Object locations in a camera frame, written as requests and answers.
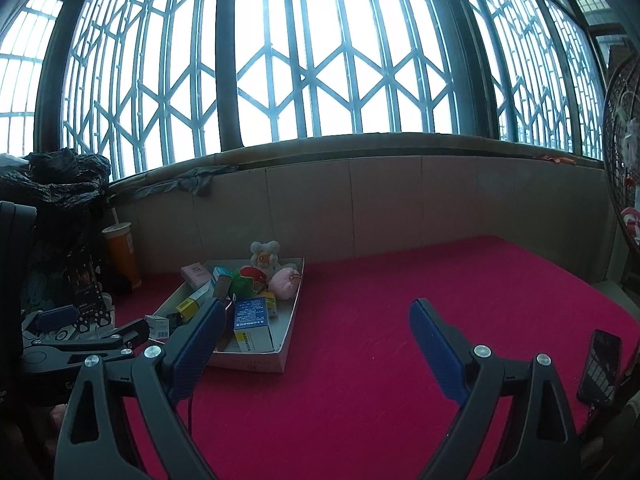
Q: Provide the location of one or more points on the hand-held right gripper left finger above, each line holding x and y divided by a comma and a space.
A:
197, 345

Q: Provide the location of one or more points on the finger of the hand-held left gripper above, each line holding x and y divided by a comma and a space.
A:
125, 334
52, 319

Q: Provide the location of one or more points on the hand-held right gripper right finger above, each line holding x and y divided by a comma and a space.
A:
440, 355

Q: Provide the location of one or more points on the tall teal box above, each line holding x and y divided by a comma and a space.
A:
159, 329

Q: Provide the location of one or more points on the yellow and white medicine box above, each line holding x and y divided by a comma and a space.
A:
192, 302

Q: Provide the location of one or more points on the white cardboard box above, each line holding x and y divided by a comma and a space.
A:
250, 360

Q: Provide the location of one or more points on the blue and white medicine box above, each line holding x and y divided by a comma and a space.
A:
250, 320

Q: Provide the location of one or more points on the candy bar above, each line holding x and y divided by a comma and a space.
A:
220, 291

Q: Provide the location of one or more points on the green plush toy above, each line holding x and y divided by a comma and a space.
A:
242, 285

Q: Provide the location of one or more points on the yellow tissue pack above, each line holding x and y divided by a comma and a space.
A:
270, 305

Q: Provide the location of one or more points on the pink plush toy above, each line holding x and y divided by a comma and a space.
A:
284, 284

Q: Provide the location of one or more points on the white plush toy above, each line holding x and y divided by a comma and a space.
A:
264, 257

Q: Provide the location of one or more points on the dark printed bag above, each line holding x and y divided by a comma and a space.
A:
82, 280

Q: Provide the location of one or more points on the orange cup with straw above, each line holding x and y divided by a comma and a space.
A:
122, 255

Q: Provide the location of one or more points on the red blanket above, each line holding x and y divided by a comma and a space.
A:
400, 270

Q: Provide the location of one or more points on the black plastic bag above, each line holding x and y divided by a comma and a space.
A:
65, 180

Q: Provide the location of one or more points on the black smartphone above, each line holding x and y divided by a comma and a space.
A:
600, 365

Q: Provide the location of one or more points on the grey cloth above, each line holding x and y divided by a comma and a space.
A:
200, 180

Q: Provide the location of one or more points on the person's trouser leg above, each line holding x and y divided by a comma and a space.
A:
620, 425

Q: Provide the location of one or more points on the orange item on windowsill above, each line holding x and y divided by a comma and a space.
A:
557, 159

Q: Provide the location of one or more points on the red and white cushion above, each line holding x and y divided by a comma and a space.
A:
634, 222

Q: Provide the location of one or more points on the window with metal grille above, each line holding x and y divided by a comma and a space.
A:
320, 60

